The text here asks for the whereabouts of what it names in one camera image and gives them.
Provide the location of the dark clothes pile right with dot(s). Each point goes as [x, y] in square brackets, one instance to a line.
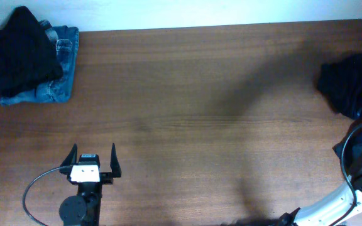
[341, 83]

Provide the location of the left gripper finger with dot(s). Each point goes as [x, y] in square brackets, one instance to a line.
[71, 158]
[114, 163]

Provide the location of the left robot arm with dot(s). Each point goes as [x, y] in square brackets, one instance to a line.
[83, 209]

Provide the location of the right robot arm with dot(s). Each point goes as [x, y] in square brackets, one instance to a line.
[338, 206]

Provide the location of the black folded garment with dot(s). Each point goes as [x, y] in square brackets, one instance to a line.
[27, 56]

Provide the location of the folded blue jeans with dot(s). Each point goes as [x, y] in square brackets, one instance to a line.
[66, 42]

